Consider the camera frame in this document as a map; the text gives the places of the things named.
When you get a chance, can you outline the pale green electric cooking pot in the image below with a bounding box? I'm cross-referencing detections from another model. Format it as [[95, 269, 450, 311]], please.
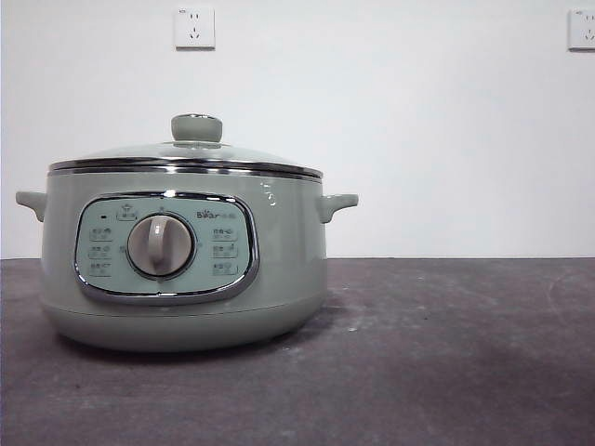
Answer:
[[15, 161, 360, 353]]

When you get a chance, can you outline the white wall socket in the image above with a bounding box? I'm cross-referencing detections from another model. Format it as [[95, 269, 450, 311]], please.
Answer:
[[174, 7, 217, 51], [567, 8, 595, 52]]

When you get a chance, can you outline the glass lid with green knob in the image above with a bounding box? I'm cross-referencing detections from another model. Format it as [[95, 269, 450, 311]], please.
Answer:
[[48, 112, 301, 173]]

